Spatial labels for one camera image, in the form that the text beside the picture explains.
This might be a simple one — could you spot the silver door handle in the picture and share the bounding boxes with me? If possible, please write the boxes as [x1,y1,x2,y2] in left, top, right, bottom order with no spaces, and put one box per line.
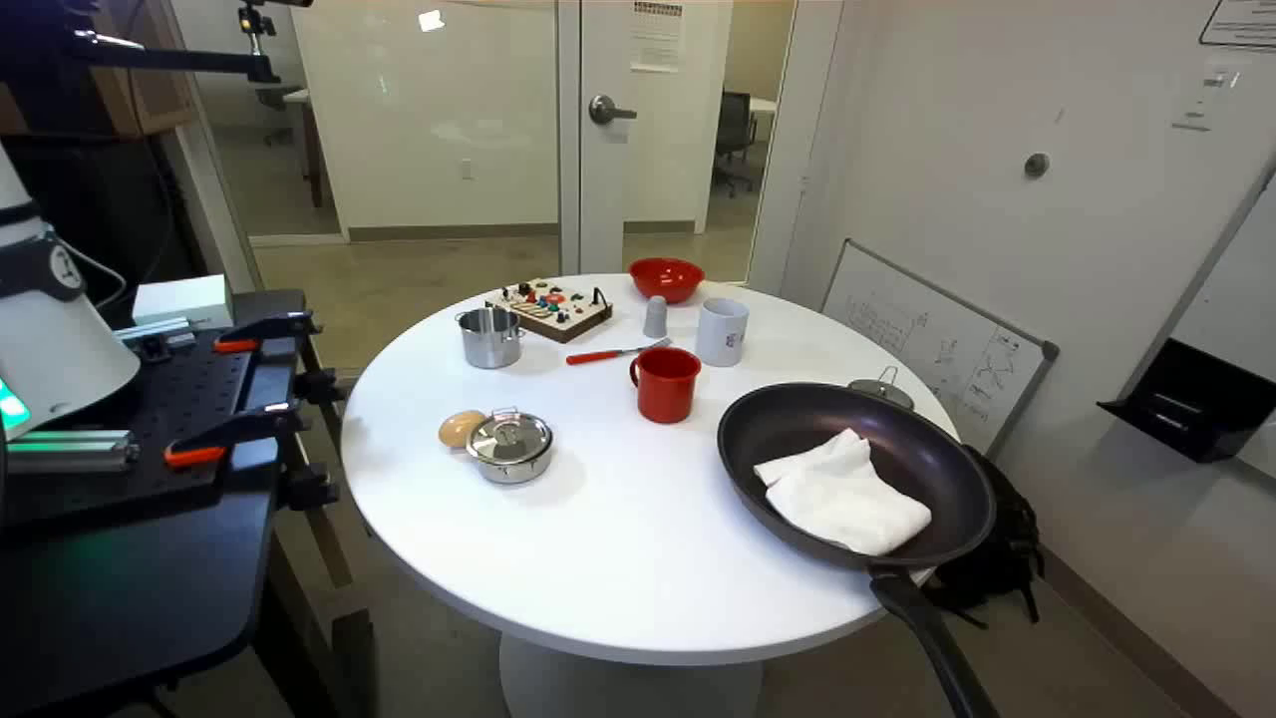
[585,90,641,130]

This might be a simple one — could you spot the dark frying pan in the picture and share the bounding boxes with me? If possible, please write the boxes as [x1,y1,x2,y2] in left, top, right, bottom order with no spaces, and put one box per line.
[712,377,1001,718]

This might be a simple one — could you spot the red enamel cup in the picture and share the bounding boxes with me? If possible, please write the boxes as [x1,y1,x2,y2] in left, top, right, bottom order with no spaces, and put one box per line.
[626,343,704,425]

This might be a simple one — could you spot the small steel container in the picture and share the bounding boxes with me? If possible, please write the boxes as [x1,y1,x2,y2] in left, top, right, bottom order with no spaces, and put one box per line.
[845,368,918,413]

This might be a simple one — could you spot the framed wall notice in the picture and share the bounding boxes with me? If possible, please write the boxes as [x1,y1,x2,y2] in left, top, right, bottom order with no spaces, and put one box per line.
[1195,0,1276,50]

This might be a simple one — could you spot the paper sheet on door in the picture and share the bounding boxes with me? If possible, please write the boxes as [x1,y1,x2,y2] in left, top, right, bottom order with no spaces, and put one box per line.
[630,13,687,75]

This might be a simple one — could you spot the black camera stand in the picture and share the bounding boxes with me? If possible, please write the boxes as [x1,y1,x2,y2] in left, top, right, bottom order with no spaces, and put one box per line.
[70,0,316,86]

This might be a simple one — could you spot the small white wall label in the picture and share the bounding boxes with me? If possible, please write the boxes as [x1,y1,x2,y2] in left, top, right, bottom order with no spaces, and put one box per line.
[1170,97,1217,137]

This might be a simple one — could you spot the black robot cart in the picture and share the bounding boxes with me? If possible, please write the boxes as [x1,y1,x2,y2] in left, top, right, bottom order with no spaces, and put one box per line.
[0,286,351,718]

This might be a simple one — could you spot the black clamp with orange handle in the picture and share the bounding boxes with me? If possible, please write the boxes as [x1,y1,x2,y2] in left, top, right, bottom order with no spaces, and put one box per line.
[211,312,324,359]
[161,395,307,470]

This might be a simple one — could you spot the whiteboard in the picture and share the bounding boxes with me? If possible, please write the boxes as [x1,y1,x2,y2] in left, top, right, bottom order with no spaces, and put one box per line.
[819,235,1063,454]

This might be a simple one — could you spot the black wall tray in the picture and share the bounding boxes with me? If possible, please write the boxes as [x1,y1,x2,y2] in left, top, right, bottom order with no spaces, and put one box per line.
[1098,333,1276,466]

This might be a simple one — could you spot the white box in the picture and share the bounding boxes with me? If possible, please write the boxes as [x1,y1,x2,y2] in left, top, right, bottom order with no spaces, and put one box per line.
[126,270,235,333]

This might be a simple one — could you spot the red bowl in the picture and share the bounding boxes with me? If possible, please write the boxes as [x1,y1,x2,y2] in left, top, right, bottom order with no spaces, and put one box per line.
[626,255,708,305]

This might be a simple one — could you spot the white printed mug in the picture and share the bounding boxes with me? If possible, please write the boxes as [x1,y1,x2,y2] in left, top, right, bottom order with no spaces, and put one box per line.
[691,295,755,371]

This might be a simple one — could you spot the black backpack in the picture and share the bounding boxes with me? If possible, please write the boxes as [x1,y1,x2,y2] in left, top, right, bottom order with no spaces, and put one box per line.
[920,442,1047,627]

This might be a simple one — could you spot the white folded cloth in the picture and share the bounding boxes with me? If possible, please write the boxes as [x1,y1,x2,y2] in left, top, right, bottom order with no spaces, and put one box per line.
[748,425,936,559]

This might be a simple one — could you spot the dark office chair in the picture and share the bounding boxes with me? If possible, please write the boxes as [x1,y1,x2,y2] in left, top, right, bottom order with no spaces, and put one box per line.
[708,86,758,203]

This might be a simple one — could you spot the grey metal bar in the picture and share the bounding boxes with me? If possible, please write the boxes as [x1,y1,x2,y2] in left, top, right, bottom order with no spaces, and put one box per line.
[3,425,138,478]

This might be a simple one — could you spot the open steel cup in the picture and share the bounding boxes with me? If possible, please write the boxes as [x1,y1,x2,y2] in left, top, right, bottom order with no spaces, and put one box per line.
[453,303,525,376]

